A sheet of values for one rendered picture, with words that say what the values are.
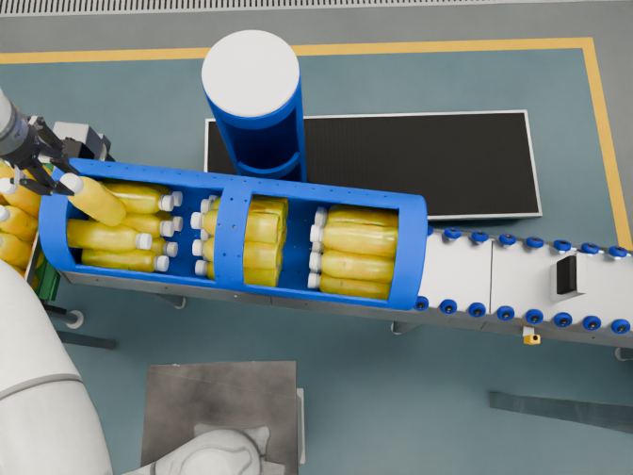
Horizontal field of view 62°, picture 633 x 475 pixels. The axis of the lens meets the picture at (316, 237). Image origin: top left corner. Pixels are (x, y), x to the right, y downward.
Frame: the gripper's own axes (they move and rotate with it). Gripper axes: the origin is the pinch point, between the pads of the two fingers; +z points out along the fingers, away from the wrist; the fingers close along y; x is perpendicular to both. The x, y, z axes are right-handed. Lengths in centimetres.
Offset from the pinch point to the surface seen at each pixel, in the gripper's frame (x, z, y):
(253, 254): -37.3, 21.7, -6.6
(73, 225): 6.9, 21.9, -4.6
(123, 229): -5.3, 22.3, -4.0
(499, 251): -102, 44, 7
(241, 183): -32.7, 16.5, 8.9
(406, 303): -74, 22, -14
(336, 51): -46, 137, 129
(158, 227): -11.4, 28.3, -1.1
